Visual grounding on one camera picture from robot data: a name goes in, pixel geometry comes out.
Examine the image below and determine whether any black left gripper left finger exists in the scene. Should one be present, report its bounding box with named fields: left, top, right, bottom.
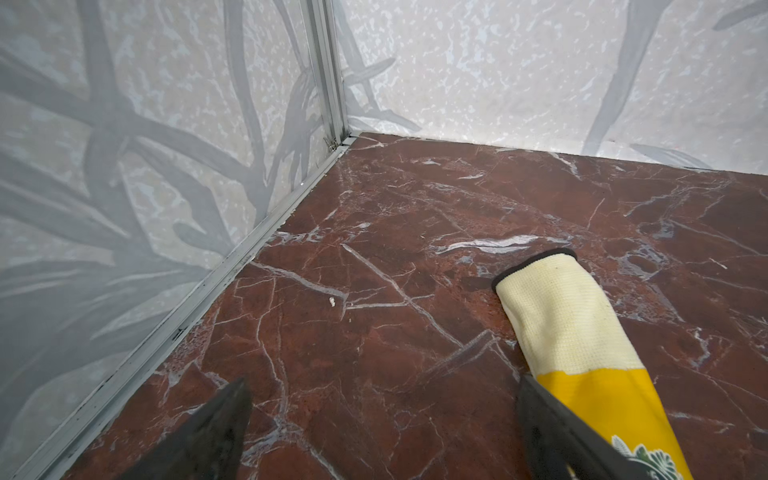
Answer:
left=120, top=378, right=252, bottom=479

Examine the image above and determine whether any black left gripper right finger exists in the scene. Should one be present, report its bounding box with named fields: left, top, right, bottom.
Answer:
left=517, top=374, right=645, bottom=479

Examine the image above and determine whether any yellow white work glove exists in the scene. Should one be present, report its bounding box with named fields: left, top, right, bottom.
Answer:
left=492, top=248, right=692, bottom=479

